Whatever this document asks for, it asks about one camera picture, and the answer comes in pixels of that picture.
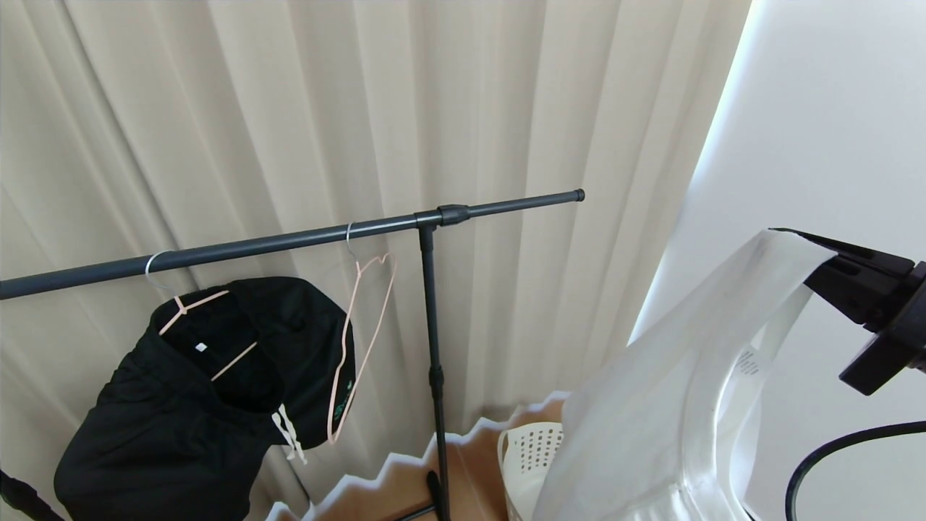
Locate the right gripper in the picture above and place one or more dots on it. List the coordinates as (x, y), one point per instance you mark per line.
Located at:
(897, 340)

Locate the white printed T-shirt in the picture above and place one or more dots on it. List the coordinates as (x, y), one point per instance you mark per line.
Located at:
(636, 405)

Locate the pink clothes hanger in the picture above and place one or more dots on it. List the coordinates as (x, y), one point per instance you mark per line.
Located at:
(195, 302)
(359, 271)

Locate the black shorts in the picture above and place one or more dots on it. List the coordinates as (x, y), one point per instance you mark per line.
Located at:
(159, 434)

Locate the white laundry basket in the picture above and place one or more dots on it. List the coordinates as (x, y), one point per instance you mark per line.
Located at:
(535, 449)

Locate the black clothes rack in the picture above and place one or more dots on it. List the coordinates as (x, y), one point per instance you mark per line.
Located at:
(289, 237)

